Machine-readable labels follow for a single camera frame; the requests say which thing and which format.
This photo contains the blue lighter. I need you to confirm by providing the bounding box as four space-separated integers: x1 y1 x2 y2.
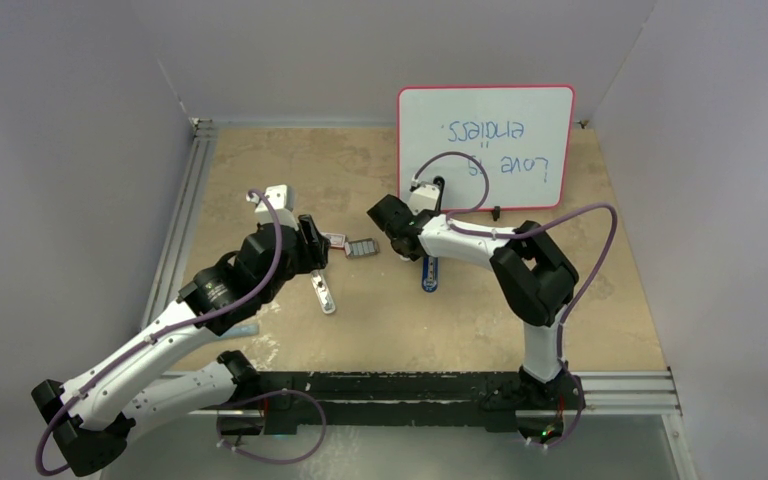
421 256 439 293

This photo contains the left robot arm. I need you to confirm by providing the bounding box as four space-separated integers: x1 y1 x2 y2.
32 184 329 477

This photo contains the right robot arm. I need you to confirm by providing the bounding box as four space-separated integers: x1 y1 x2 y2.
367 187 579 407

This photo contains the light blue marker pen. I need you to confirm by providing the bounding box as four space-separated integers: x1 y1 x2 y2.
223 324 260 338

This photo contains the pink framed whiteboard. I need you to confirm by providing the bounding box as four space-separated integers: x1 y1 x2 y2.
397 85 576 210

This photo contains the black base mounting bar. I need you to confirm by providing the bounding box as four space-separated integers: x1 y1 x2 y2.
218 371 585 439

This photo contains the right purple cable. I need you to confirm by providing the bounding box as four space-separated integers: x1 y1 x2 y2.
411 151 620 450

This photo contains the purple cable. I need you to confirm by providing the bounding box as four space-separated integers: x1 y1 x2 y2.
34 188 330 477
411 151 620 450

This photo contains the left aluminium rail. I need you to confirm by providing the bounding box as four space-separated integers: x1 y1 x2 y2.
139 119 219 328

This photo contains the aluminium rail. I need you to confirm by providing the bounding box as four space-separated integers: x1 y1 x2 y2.
158 370 683 417
139 119 219 328

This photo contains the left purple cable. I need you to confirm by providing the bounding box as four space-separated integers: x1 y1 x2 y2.
34 188 330 477

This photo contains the front aluminium rail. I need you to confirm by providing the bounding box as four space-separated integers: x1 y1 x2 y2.
158 370 683 417

